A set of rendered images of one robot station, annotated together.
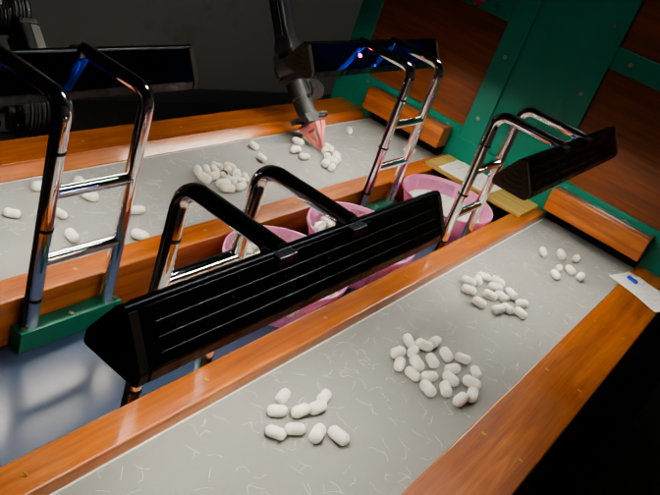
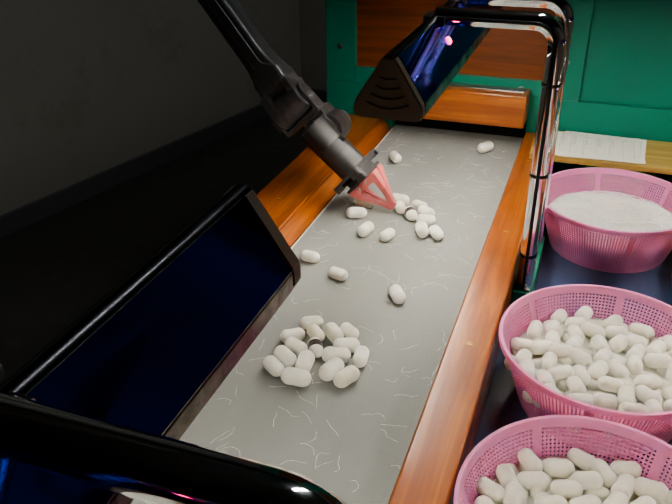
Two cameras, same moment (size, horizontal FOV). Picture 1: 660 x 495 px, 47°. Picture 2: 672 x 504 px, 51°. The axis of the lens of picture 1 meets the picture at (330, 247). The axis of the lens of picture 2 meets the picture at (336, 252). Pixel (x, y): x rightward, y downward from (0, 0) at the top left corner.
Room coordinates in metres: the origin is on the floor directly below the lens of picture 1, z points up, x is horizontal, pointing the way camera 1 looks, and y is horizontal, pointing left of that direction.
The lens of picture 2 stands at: (0.91, 0.36, 1.31)
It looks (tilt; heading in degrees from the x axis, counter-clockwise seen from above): 30 degrees down; 353
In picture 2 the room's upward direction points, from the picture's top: 1 degrees counter-clockwise
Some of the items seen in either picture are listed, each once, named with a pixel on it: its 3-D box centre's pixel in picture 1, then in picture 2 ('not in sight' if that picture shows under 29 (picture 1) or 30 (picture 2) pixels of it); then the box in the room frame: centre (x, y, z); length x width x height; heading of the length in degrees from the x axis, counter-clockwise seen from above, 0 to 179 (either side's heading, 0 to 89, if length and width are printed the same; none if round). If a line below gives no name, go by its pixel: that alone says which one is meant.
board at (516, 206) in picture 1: (481, 184); (617, 152); (2.16, -0.36, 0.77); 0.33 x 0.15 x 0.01; 63
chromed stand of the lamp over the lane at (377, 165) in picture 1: (374, 130); (490, 150); (1.90, 0.00, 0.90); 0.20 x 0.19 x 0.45; 153
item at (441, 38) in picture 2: (374, 53); (447, 28); (1.95, 0.07, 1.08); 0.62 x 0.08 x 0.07; 153
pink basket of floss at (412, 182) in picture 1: (441, 212); (610, 221); (1.97, -0.26, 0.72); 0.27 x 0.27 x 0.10
